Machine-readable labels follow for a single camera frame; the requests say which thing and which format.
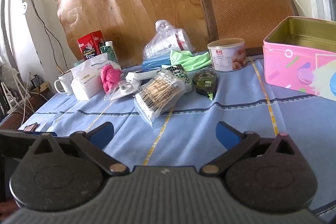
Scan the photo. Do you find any pink tin box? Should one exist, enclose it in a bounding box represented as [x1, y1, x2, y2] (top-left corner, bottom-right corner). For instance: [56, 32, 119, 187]
[262, 16, 336, 102]

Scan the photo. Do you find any black cable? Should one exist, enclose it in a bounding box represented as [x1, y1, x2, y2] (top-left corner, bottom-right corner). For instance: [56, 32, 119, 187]
[19, 0, 72, 71]

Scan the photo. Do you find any white wire rack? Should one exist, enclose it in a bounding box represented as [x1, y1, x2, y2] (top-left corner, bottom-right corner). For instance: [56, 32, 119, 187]
[0, 80, 17, 115]

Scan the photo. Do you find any clear bag with white bottle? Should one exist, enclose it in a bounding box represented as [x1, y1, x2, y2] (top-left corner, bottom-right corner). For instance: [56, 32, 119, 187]
[142, 20, 196, 60]

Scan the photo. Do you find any white enamel mug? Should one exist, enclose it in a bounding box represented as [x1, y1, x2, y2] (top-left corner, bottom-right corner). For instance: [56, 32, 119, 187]
[54, 69, 75, 96]

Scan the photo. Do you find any green patterned packet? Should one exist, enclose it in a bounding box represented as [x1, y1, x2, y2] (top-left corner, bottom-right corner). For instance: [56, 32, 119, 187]
[165, 64, 193, 92]

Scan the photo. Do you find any pink fluffy cloth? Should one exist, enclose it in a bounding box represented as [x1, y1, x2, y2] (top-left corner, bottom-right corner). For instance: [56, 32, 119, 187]
[100, 64, 123, 94]

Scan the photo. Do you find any red snack tin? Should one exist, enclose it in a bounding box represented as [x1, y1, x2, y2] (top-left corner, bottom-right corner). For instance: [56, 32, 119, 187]
[77, 30, 106, 60]

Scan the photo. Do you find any small dark packet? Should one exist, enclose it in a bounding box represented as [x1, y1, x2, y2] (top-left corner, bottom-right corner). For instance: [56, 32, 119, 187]
[24, 123, 40, 133]

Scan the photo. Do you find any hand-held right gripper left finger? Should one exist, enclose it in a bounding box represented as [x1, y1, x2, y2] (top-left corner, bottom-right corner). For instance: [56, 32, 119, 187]
[31, 122, 130, 176]

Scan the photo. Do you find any light green cloth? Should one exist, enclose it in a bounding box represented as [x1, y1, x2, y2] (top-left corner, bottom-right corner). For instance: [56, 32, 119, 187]
[169, 49, 213, 71]

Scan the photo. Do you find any white flat device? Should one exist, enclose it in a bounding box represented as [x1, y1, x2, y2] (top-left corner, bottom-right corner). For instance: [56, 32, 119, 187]
[125, 70, 162, 81]

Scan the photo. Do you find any green bottle with white cap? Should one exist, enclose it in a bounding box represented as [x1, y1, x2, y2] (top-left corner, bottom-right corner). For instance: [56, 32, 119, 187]
[100, 41, 118, 63]

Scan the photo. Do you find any bag of cotton swabs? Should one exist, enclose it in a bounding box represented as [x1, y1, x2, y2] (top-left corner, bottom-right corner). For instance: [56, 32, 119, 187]
[133, 69, 185, 128]

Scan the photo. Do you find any green correction tape dispenser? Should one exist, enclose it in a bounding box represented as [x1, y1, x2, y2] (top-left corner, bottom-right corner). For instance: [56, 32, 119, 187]
[192, 69, 218, 101]

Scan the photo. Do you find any wood grain sheet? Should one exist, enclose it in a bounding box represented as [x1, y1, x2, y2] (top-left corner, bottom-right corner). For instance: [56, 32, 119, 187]
[56, 0, 218, 68]

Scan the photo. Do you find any blue plastic case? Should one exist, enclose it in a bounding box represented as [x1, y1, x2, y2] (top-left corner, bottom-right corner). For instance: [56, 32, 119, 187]
[142, 57, 172, 71]

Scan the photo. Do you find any round can with white label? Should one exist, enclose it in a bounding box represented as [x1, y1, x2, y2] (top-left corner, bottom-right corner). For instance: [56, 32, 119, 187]
[207, 38, 247, 72]

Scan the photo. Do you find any white tissue pack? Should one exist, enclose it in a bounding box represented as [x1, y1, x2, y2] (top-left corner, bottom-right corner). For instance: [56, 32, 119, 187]
[70, 53, 121, 101]

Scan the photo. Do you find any brown woven seat cushion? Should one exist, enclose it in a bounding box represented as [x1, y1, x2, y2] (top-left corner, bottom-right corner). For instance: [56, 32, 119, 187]
[200, 0, 300, 56]

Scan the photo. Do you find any small clear plastic bag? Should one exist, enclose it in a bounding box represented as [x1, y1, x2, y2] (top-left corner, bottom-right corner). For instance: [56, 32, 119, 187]
[105, 80, 141, 102]

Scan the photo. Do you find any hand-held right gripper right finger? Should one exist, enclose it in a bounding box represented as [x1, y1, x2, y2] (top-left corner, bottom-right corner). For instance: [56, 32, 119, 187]
[201, 121, 297, 176]

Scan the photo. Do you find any blue striped tablecloth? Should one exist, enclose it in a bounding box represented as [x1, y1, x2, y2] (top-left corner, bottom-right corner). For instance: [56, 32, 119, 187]
[18, 52, 336, 216]

